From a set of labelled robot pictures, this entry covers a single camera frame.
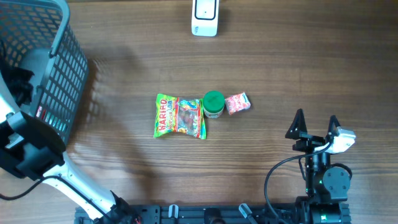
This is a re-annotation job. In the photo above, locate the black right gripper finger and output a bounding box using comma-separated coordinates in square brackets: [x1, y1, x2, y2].
[285, 109, 308, 139]
[328, 115, 341, 136]

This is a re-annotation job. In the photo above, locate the dark grey plastic basket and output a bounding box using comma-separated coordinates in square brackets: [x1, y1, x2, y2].
[1, 0, 89, 142]

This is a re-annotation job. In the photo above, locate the small pink snack packet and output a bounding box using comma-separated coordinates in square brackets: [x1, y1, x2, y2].
[225, 92, 251, 115]

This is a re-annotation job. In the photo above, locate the green lid jar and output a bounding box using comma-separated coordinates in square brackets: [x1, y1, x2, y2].
[203, 91, 225, 119]

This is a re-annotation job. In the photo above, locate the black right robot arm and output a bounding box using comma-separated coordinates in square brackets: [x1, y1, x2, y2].
[285, 109, 356, 223]

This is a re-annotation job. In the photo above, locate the green Haribo candy bag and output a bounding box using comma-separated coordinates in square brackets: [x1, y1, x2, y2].
[154, 93, 206, 139]

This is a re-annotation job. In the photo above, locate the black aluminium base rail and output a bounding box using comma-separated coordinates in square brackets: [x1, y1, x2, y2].
[73, 203, 352, 224]

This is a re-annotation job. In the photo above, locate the white barcode scanner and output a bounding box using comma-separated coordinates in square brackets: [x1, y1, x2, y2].
[191, 0, 220, 37]

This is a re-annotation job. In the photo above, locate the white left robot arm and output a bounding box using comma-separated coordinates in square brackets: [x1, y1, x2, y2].
[1, 67, 140, 223]

